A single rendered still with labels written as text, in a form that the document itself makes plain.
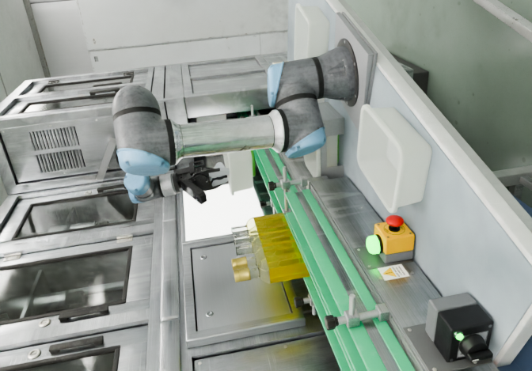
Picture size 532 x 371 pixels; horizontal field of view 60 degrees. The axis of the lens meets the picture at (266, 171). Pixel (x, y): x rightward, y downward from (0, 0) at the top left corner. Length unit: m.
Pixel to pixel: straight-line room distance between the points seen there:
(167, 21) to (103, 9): 0.61
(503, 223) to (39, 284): 1.49
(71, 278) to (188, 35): 3.52
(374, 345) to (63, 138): 1.77
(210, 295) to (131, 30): 3.77
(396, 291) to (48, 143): 1.76
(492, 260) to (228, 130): 0.65
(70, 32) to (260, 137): 4.45
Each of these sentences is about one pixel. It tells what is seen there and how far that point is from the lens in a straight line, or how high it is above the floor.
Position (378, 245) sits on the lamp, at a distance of 1.10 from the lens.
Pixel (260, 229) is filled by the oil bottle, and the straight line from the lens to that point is 1.46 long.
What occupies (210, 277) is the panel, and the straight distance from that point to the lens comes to 1.55.
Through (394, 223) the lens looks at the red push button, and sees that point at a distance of 1.08.
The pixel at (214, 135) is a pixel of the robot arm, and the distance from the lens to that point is 1.14.
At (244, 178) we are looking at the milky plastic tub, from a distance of 1.47.
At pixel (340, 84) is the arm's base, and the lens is 1.27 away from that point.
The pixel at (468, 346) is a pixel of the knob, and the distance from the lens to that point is 0.90.
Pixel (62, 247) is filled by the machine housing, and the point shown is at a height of 1.79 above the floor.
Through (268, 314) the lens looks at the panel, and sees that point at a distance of 1.39.
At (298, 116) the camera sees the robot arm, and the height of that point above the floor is 0.95.
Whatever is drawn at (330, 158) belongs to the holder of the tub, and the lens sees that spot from 1.50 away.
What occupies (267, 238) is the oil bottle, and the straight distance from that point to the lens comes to 1.42.
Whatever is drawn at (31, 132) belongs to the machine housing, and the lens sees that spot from 2.35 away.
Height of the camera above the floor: 1.21
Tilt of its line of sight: 8 degrees down
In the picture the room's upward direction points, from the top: 98 degrees counter-clockwise
